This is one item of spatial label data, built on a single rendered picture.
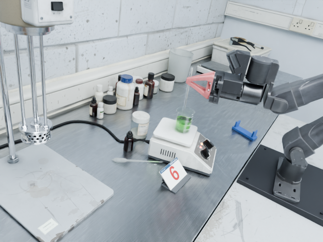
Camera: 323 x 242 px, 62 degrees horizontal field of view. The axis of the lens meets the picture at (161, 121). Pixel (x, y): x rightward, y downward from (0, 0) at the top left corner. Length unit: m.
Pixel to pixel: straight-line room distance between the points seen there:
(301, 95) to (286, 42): 1.43
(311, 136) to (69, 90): 0.79
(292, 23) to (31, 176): 1.82
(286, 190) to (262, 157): 0.16
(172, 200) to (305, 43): 1.67
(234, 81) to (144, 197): 0.38
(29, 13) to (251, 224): 0.65
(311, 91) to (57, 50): 0.79
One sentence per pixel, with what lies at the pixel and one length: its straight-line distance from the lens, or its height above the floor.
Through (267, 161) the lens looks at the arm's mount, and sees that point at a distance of 0.97.
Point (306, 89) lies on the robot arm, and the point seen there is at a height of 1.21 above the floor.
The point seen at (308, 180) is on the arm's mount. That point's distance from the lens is 0.96.
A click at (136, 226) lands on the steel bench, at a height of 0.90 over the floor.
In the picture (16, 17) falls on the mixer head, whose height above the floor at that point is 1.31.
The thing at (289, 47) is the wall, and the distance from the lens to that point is 2.18.
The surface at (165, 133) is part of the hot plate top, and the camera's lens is 0.81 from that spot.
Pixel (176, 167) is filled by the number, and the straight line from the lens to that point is 0.79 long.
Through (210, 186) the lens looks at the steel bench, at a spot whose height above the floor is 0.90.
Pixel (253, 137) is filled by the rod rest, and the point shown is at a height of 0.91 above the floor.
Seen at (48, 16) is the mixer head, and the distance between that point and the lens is 0.49.
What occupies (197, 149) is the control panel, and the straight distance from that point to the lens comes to 0.82.
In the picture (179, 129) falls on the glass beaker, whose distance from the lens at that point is 0.81.
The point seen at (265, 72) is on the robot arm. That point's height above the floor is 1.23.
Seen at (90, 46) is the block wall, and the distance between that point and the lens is 1.12.
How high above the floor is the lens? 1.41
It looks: 29 degrees down
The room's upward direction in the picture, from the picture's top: 11 degrees clockwise
